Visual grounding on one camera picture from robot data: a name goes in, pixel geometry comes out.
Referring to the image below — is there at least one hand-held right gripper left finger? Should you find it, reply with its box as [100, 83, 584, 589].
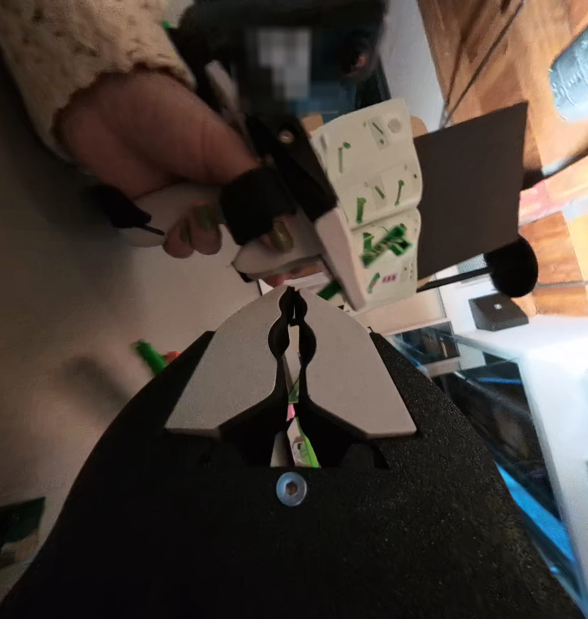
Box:
[163, 286, 294, 467]

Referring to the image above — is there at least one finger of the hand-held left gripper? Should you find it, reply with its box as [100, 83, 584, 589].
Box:
[314, 207, 373, 311]

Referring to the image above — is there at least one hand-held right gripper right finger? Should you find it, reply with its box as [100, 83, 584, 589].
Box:
[294, 289, 418, 469]

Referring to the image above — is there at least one long green lego plate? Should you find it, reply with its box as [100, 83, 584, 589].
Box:
[134, 340, 168, 376]

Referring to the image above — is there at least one person's left forearm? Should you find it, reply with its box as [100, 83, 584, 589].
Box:
[0, 0, 198, 160]

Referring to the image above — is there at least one lego instruction booklet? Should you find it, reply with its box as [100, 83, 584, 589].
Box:
[307, 99, 423, 311]

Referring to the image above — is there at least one person's left hand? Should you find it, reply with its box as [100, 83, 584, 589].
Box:
[57, 73, 294, 260]

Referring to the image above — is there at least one black board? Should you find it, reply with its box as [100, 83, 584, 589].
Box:
[413, 102, 530, 282]

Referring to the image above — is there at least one small black box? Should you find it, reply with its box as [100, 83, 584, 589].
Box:
[468, 291, 530, 332]

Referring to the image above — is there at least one silver ventilation duct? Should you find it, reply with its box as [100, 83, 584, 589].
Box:
[549, 17, 588, 123]

